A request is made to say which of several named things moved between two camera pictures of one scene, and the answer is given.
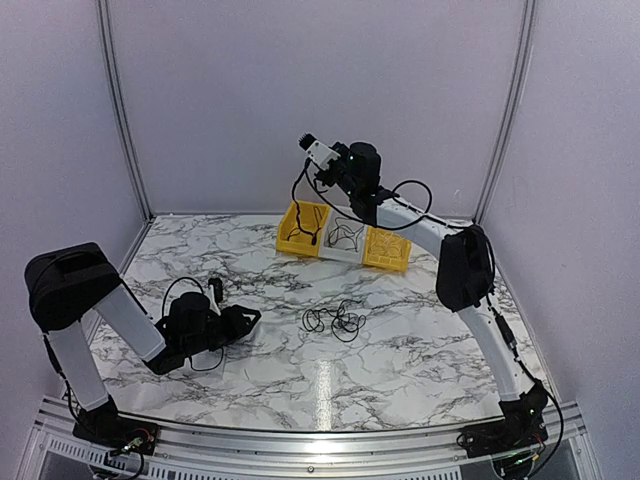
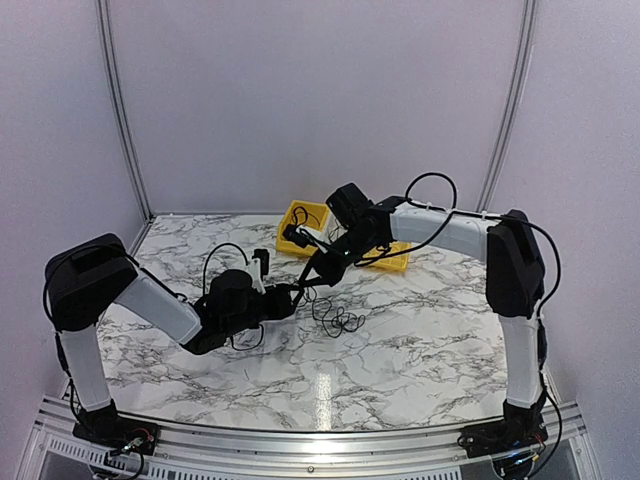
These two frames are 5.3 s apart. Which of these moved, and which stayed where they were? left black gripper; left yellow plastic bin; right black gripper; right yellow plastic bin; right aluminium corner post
Moved: left black gripper; right black gripper
Stayed: left yellow plastic bin; right yellow plastic bin; right aluminium corner post
